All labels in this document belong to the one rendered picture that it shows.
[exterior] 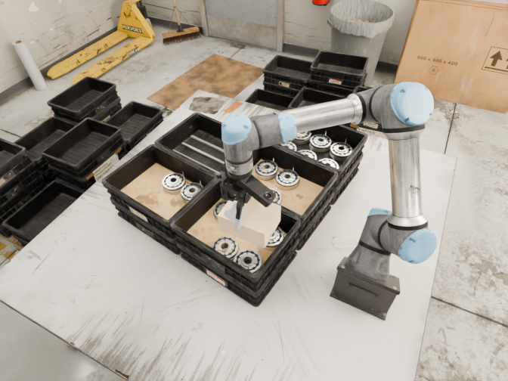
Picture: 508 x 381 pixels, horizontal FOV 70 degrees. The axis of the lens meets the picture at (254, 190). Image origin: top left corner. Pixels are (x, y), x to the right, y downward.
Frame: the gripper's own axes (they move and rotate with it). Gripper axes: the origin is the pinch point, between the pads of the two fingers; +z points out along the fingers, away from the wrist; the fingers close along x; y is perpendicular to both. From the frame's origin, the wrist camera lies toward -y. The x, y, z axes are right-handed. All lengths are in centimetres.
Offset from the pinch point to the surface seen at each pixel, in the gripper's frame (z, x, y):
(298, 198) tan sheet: 26.8, -35.8, -3.3
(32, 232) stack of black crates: 82, 10, 146
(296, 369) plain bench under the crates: 40, 24, -28
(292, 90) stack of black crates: 73, -183, 59
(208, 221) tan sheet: 26.5, -8.4, 24.7
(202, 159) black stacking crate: 27, -40, 48
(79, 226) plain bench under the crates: 39, 11, 83
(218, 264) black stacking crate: 24.1, 8.2, 9.6
